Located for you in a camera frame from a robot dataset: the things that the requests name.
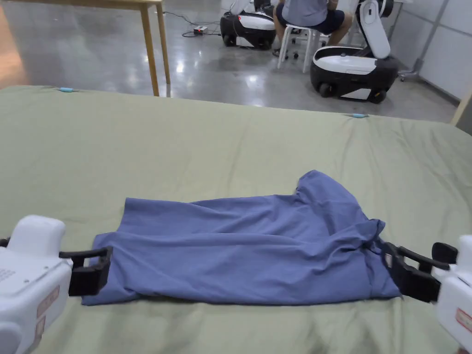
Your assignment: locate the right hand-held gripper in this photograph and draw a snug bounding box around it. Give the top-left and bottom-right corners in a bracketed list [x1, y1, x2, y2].
[383, 234, 472, 354]

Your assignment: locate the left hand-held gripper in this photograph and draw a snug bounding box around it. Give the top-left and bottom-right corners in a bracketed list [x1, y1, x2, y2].
[0, 215, 114, 354]

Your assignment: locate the blue shirt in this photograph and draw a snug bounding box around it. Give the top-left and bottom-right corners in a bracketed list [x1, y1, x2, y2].
[81, 169, 402, 307]

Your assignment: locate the bed with pale green sheet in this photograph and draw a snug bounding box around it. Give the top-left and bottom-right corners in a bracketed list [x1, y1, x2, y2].
[0, 84, 472, 354]

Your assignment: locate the grey wheeled stand base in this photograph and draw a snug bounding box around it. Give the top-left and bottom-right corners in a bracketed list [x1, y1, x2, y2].
[397, 58, 423, 83]

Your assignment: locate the white and black wheeled robot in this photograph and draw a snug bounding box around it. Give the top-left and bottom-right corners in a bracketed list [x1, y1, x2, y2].
[309, 0, 401, 105]
[219, 0, 278, 49]

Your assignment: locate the wooden table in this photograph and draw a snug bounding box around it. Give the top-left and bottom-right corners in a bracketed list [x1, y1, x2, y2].
[54, 0, 171, 97]

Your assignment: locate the white stool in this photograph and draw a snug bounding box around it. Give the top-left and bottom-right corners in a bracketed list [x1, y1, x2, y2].
[277, 24, 327, 74]

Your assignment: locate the black floor cable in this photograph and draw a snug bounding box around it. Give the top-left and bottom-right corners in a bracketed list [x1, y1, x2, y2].
[161, 10, 223, 38]

